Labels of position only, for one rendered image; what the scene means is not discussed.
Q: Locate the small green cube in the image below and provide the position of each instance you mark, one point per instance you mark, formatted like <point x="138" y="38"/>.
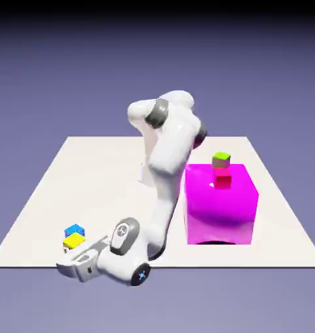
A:
<point x="221" y="159"/>

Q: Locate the large magenta box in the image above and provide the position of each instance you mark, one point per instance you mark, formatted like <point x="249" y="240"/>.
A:
<point x="222" y="208"/>

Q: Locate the small blue cube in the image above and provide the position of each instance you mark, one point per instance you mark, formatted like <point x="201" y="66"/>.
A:
<point x="74" y="229"/>

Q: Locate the small red cube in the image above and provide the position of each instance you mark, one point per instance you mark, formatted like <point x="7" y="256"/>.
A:
<point x="223" y="180"/>

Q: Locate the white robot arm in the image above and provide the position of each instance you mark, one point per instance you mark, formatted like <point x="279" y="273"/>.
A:
<point x="172" y="145"/>

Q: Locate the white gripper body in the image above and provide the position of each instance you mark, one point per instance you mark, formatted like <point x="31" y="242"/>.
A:
<point x="67" y="266"/>

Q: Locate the small yellow cube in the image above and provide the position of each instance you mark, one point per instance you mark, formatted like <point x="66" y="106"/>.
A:
<point x="74" y="239"/>

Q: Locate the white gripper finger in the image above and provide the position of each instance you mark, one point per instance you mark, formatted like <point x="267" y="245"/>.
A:
<point x="66" y="250"/>

